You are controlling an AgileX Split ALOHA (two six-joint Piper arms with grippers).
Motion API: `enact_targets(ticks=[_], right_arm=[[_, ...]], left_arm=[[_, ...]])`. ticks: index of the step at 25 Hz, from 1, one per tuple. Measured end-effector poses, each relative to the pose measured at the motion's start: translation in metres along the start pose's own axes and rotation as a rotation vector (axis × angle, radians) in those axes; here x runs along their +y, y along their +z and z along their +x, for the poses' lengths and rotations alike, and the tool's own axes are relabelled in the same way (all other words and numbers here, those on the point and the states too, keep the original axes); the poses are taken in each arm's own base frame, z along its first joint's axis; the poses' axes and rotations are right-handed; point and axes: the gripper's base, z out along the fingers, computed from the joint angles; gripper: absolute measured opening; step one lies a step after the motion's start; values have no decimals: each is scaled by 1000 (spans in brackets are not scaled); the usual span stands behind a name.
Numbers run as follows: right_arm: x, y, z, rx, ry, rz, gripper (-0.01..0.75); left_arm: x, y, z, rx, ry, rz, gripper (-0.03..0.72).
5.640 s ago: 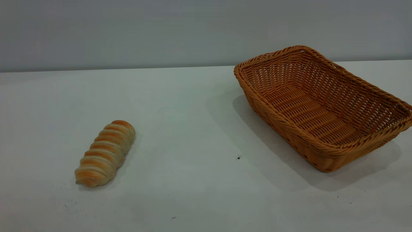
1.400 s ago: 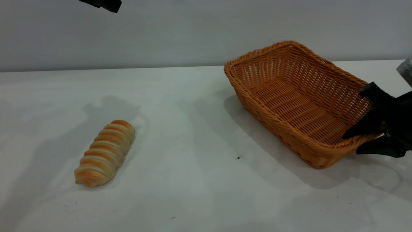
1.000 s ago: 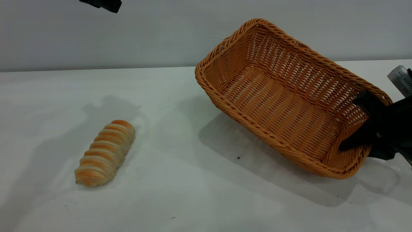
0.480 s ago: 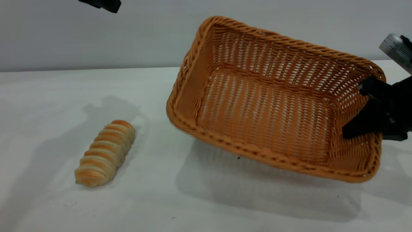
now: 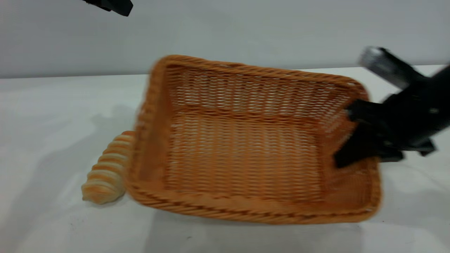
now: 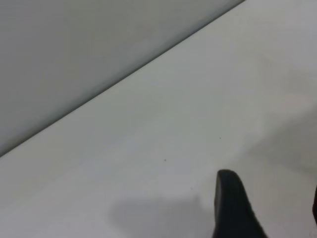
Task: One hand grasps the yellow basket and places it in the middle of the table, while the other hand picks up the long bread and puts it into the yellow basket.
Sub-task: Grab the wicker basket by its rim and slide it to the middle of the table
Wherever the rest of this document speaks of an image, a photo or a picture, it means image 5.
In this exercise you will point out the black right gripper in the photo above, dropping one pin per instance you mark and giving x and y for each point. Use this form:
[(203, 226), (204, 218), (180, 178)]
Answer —
[(407, 119)]

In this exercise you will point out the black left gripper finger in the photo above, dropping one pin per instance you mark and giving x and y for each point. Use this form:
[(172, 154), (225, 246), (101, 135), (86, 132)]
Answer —
[(116, 5)]

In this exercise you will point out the orange woven wicker basket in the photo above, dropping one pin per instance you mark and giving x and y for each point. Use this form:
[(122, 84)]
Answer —
[(239, 158)]

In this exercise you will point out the striped twisted bread roll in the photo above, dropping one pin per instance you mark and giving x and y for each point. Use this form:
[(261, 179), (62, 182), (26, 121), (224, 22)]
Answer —
[(105, 175)]

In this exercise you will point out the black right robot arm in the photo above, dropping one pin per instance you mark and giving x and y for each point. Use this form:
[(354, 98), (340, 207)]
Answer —
[(444, 105)]

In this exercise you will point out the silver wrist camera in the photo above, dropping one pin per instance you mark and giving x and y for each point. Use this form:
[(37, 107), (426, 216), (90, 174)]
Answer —
[(386, 66)]

